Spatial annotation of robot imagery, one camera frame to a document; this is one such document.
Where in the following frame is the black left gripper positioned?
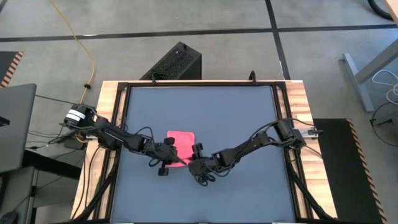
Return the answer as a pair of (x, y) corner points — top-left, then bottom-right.
(145, 136), (188, 177)

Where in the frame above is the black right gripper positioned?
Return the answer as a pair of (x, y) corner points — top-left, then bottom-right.
(188, 142), (221, 177)

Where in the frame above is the pink terry towel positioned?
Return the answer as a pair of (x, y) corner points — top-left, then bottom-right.
(166, 130), (197, 169)

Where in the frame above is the blue-grey table mat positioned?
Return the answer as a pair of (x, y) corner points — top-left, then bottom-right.
(110, 85), (296, 223)

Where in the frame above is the black computer tower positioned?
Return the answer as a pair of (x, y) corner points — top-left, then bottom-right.
(139, 41), (203, 81)

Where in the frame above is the black desk beam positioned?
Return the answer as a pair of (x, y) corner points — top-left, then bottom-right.
(22, 149), (83, 180)

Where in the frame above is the large black striped-edge floor mat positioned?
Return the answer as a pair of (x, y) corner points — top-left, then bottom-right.
(312, 118), (388, 224)

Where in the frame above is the grey cabinet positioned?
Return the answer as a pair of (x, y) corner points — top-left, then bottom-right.
(0, 166), (40, 224)

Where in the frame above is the grey laptop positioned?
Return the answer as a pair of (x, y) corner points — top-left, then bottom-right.
(0, 83), (37, 174)

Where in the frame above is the black computer mouse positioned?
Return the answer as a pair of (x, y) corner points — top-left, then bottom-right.
(0, 211), (19, 224)

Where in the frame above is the small black striped-edge floor mat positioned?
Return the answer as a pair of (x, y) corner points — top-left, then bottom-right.
(0, 51), (24, 88)

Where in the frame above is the light wooden desk corner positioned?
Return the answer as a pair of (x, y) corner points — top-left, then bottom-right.
(384, 0), (398, 23)

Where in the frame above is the black metal table frame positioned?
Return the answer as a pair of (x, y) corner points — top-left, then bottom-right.
(73, 70), (335, 224)

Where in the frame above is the yellow cable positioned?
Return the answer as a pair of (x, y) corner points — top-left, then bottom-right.
(49, 0), (96, 106)

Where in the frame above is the thin black floor cable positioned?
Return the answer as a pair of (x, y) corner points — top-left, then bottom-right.
(34, 94), (97, 110)

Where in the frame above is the black looped cable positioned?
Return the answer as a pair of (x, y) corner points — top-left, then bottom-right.
(369, 102), (398, 146)

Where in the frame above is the grey desk leg frame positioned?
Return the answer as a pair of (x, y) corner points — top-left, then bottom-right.
(343, 39), (398, 113)

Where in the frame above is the white cable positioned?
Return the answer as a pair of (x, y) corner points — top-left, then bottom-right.
(371, 68), (398, 105)

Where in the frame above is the thick black hose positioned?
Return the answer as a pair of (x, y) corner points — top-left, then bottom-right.
(366, 0), (394, 22)

